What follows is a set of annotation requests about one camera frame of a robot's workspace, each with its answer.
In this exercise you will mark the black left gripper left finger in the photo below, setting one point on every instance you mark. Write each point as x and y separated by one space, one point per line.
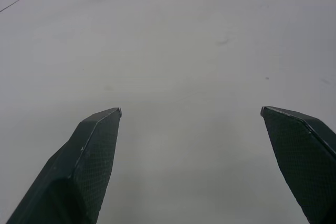
78 171

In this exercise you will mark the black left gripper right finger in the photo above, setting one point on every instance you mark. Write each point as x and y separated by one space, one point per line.
304 161

